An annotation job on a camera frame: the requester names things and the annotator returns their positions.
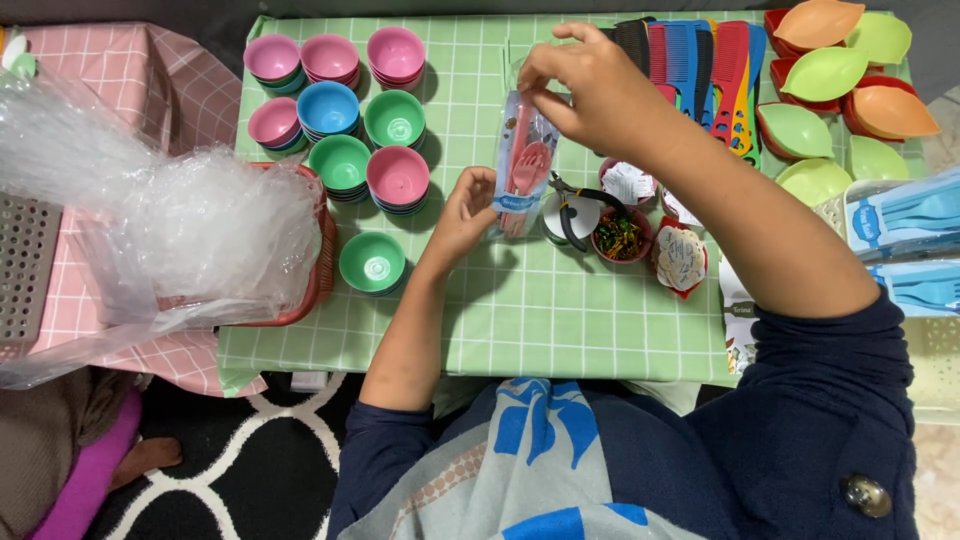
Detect heap of clear plastic bags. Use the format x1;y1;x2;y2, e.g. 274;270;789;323
0;66;325;391

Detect red dish of round stickers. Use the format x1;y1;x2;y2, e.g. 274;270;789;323
648;216;711;301

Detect green checked tablecloth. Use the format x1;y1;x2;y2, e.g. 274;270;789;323
216;9;933;399

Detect blue cutlery in clear packet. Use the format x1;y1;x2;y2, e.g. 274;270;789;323
855;231;960;265
867;258;960;317
844;166;960;254

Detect black and white rug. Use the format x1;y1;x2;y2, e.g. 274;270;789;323
81;370;363;540

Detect pink bowl of twist ties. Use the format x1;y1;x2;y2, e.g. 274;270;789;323
590;206;656;265

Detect pink bowl of paper slips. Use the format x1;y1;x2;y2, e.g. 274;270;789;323
659;187;706;228

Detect small glass jar white lid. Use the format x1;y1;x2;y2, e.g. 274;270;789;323
540;191;603;247

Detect pink bowl of white labels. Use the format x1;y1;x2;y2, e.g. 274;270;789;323
597;156;660;208

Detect stacks of small plastic bowls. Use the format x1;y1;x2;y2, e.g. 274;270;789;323
242;26;433;298

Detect red plastic basket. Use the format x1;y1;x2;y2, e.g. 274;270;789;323
221;161;339;328

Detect grey blue patterned scarf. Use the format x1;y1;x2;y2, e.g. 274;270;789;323
337;376;710;540

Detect cream plastic basket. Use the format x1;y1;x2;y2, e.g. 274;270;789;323
812;177;960;426

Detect person's left hand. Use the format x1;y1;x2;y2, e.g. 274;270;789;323
427;166;501;261

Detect dark blue top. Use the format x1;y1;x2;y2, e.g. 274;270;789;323
326;283;921;540

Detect person's right hand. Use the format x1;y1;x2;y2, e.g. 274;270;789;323
516;21;673;160

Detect grey perforated tray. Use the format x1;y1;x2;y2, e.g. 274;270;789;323
0;191;66;363

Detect pink checked tablecloth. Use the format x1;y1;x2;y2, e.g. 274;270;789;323
0;21;269;399

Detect white and green object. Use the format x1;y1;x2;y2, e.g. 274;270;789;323
0;28;39;82

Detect black-handled pliers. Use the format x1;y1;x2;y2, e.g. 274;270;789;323
547;171;633;254

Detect shiny round brooch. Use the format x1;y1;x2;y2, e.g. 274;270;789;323
840;473;894;519

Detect group of leaf-shaped plastic dishes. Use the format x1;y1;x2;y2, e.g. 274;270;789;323
754;0;943;210

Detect pink cutlery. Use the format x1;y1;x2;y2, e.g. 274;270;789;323
491;60;564;241

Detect row of coloured plastic combs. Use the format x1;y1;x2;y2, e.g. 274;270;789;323
600;16;771;171

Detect printed white cards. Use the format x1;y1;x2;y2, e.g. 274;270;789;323
717;253;763;376

